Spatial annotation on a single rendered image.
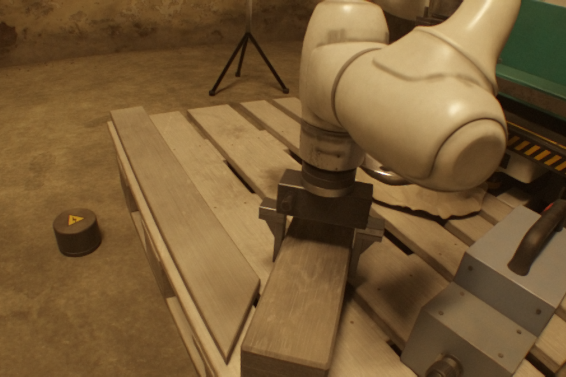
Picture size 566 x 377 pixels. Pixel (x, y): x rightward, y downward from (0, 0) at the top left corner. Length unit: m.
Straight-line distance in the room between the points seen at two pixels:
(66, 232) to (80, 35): 2.15
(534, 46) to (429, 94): 1.01
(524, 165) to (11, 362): 1.18
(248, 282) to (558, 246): 0.47
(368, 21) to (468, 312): 0.37
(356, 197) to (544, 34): 0.91
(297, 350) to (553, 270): 0.35
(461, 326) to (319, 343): 0.17
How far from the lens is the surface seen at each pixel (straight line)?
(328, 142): 0.50
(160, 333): 0.80
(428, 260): 0.82
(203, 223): 0.77
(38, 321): 0.89
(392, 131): 0.34
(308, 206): 0.57
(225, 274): 0.66
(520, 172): 1.10
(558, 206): 0.64
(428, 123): 0.32
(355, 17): 0.46
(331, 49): 0.45
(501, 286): 0.56
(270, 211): 0.60
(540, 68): 1.32
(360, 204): 0.56
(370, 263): 0.75
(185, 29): 3.11
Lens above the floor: 0.62
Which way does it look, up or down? 31 degrees down
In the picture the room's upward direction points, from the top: 5 degrees clockwise
